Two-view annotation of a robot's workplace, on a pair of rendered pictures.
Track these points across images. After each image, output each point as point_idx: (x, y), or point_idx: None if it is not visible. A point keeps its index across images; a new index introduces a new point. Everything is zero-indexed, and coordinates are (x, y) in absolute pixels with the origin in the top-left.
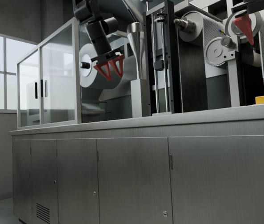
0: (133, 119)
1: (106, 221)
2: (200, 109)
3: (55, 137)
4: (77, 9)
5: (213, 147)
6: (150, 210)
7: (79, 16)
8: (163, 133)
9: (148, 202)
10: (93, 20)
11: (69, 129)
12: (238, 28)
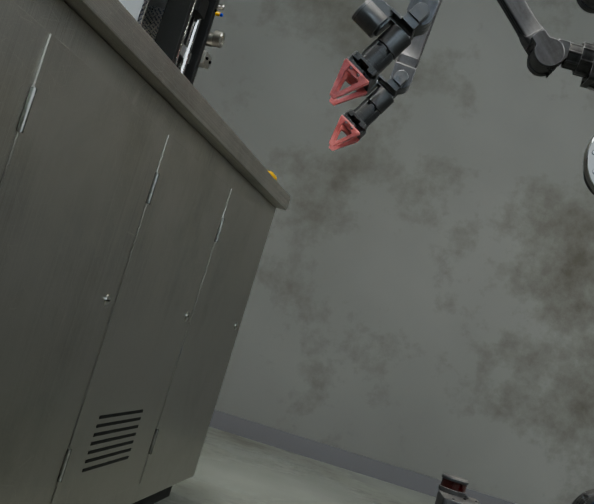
0: (238, 139)
1: (104, 371)
2: None
3: (45, 18)
4: (431, 22)
5: (243, 217)
6: (175, 316)
7: (424, 27)
8: (229, 179)
9: (179, 301)
10: (400, 23)
11: (148, 57)
12: (352, 137)
